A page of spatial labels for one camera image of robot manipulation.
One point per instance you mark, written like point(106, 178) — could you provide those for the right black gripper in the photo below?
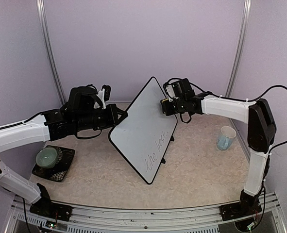
point(166, 109)

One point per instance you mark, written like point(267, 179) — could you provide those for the aluminium front rail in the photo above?
point(203, 219)

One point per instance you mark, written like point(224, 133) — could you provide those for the light blue ceramic mug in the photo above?
point(225, 138)

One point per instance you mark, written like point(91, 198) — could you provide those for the left aluminium corner post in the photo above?
point(45, 31)

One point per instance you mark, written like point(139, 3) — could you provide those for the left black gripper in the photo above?
point(113, 111)

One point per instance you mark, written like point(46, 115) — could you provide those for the whiteboard wire stand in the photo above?
point(163, 160)

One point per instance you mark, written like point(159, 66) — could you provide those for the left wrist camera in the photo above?
point(103, 95)

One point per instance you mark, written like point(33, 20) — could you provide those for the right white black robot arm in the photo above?
point(181, 99)

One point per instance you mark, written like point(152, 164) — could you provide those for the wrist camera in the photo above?
point(169, 90)
point(103, 95)

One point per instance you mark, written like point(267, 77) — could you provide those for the pale green ceramic bowl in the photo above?
point(47, 158)

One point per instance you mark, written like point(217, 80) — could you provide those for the right aluminium corner post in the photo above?
point(240, 46)

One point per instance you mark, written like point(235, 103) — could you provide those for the white whiteboard black frame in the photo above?
point(143, 137)

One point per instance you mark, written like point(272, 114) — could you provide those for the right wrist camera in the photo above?
point(169, 90)

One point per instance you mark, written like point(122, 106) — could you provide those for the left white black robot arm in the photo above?
point(85, 109)

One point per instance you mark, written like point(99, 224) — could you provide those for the aluminium corner post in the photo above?
point(45, 31)
point(240, 46)

